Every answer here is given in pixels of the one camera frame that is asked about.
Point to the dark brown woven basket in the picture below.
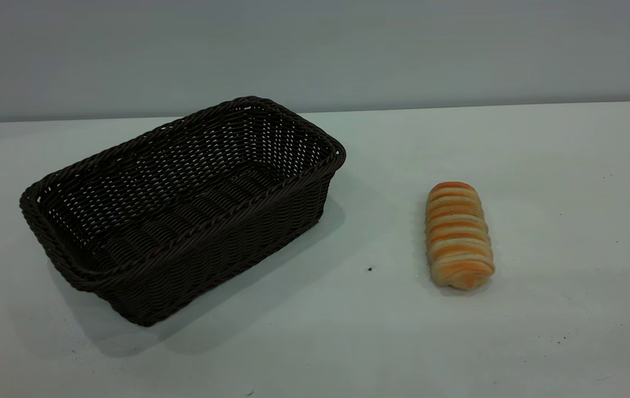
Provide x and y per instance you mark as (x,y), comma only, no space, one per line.
(209,260)

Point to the striped orange bread roll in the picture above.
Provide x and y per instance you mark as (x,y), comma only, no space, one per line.
(458,237)

